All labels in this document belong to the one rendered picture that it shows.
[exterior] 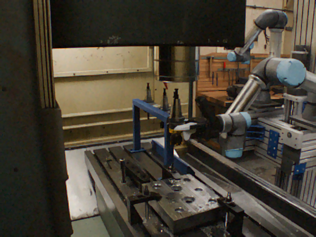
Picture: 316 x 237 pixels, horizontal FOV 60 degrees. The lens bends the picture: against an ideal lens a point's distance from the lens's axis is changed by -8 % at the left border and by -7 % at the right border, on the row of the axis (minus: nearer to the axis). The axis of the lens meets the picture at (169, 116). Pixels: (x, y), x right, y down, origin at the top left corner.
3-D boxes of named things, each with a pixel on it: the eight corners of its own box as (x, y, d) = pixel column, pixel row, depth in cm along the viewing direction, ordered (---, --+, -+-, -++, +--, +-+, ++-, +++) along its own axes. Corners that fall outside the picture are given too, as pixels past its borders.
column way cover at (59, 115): (62, 202, 118) (49, 83, 105) (83, 282, 77) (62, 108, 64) (50, 205, 116) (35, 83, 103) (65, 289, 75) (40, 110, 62)
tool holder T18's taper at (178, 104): (169, 115, 107) (169, 97, 106) (180, 114, 108) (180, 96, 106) (171, 118, 103) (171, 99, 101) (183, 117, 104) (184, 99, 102)
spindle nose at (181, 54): (150, 77, 108) (150, 45, 105) (191, 77, 112) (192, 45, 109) (158, 83, 93) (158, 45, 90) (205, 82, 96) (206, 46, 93)
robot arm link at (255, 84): (258, 51, 137) (201, 132, 136) (272, 52, 127) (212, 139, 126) (271, 65, 142) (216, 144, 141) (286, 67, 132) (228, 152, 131)
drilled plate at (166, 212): (189, 183, 130) (189, 173, 129) (227, 214, 105) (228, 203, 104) (141, 194, 120) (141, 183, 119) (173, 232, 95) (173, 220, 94)
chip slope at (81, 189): (166, 163, 229) (166, 132, 222) (216, 206, 168) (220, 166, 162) (51, 184, 190) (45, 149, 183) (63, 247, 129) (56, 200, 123)
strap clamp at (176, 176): (167, 184, 137) (168, 156, 133) (181, 197, 125) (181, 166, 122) (161, 186, 135) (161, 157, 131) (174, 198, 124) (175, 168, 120)
